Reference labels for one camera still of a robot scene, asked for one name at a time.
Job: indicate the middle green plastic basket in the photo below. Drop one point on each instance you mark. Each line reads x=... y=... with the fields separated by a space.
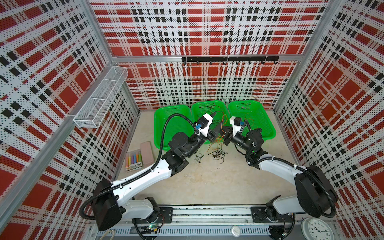
x=222 y=117

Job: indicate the right green plastic basket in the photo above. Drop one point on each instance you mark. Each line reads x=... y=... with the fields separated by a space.
x=255 y=114

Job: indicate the pink eraser block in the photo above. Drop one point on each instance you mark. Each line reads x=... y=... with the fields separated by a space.
x=147 y=154

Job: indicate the metal base rail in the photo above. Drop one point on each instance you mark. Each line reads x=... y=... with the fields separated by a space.
x=209 y=222

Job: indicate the coloured marker pack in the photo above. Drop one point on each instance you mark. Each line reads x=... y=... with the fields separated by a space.
x=133 y=160

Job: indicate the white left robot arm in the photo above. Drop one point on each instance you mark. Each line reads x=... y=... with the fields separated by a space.
x=112 y=202

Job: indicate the left green plastic basket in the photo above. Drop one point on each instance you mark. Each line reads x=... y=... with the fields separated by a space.
x=175 y=125

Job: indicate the black hook rail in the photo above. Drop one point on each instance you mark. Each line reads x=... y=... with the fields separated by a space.
x=260 y=59

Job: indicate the green plastic basket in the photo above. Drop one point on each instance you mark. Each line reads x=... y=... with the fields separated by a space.
x=222 y=117
x=255 y=114
x=175 y=125

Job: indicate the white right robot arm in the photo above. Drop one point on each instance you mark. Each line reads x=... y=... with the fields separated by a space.
x=315 y=195

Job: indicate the white wire mesh shelf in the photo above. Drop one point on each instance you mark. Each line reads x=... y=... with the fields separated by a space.
x=94 y=110

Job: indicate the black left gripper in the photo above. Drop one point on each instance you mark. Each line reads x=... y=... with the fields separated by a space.
x=213 y=135

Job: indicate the white round clock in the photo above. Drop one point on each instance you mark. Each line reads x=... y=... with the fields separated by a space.
x=316 y=229

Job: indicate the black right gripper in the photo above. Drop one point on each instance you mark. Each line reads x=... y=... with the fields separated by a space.
x=229 y=133

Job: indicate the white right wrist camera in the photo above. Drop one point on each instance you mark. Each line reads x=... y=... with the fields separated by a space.
x=237 y=125

